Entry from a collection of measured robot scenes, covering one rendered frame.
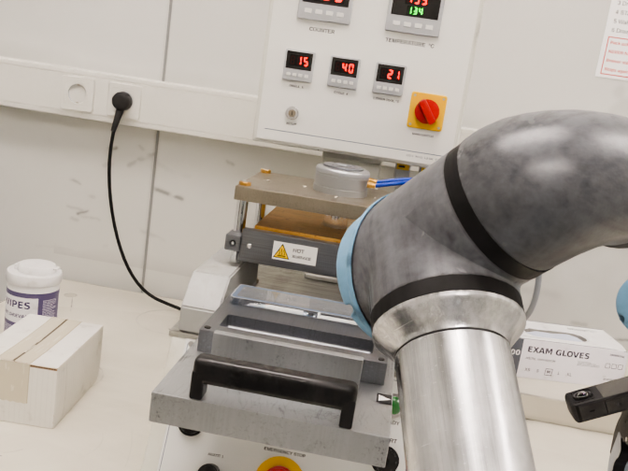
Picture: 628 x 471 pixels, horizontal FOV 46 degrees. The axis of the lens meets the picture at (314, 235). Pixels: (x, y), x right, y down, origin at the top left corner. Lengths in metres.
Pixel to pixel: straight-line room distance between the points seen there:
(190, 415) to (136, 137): 1.02
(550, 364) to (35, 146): 1.15
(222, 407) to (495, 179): 0.33
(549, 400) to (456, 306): 0.84
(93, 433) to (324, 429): 0.49
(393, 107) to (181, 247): 0.66
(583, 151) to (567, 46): 1.05
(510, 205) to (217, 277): 0.54
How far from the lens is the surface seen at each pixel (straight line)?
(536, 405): 1.36
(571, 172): 0.52
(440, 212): 0.54
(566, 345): 1.42
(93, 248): 1.72
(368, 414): 0.72
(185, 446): 0.96
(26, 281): 1.28
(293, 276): 1.28
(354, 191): 1.05
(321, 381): 0.67
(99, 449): 1.06
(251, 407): 0.69
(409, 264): 0.54
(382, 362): 0.78
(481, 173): 0.52
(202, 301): 0.96
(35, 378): 1.08
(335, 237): 1.01
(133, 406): 1.17
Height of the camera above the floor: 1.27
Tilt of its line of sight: 12 degrees down
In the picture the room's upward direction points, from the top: 8 degrees clockwise
